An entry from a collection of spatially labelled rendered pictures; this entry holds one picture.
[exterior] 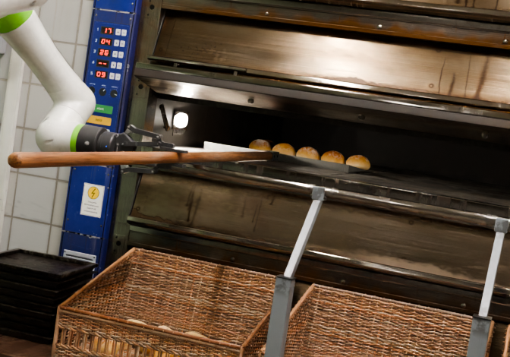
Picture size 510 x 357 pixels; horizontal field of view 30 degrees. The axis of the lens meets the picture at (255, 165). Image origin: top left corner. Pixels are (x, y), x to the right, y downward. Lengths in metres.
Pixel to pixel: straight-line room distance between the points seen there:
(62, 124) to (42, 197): 0.73
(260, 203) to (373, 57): 0.57
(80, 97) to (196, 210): 0.62
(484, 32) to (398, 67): 0.27
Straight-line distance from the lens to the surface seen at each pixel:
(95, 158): 2.04
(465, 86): 2.86
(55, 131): 2.59
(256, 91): 2.84
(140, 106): 3.14
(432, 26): 2.90
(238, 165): 3.00
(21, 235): 3.35
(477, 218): 2.48
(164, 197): 3.11
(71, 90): 2.65
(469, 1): 2.88
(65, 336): 2.80
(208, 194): 3.06
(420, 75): 2.88
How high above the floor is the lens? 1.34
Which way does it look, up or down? 3 degrees down
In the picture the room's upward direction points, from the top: 9 degrees clockwise
